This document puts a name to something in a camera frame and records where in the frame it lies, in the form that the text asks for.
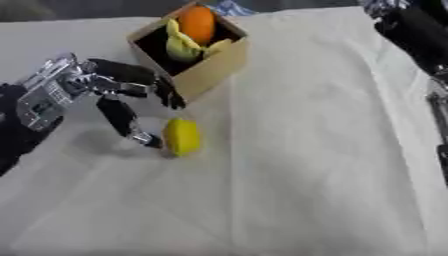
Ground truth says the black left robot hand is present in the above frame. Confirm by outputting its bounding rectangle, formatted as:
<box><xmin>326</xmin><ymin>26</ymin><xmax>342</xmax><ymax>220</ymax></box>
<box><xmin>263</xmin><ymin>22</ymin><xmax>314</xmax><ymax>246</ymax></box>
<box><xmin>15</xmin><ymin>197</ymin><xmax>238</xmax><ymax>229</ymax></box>
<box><xmin>80</xmin><ymin>58</ymin><xmax>188</xmax><ymax>150</ymax></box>

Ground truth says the tan cardboard box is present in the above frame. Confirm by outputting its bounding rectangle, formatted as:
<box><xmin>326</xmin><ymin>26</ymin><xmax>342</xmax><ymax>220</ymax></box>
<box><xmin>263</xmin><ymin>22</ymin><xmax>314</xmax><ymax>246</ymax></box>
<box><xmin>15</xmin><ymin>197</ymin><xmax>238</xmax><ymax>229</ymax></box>
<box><xmin>126</xmin><ymin>0</ymin><xmax>251</xmax><ymax>103</ymax></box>

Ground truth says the yellow toy banana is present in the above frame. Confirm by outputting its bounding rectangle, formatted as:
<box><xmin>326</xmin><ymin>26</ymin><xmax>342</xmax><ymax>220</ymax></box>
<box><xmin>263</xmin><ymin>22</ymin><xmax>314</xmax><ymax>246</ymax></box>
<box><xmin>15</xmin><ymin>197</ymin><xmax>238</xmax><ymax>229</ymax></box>
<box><xmin>164</xmin><ymin>18</ymin><xmax>235</xmax><ymax>64</ymax></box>

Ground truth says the yellow toy lemon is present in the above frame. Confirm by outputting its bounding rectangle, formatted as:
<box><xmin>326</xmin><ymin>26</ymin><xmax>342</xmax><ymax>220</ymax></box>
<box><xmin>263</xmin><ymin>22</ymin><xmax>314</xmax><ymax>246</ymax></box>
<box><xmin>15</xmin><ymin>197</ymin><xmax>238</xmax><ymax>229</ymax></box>
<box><xmin>161</xmin><ymin>118</ymin><xmax>203</xmax><ymax>158</ymax></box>

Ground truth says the orange toy fruit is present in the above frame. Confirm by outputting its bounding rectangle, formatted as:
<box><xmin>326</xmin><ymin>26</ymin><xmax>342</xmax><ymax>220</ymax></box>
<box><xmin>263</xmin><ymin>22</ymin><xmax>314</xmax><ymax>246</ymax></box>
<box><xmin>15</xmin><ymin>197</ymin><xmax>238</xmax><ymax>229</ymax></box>
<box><xmin>176</xmin><ymin>5</ymin><xmax>217</xmax><ymax>47</ymax></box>

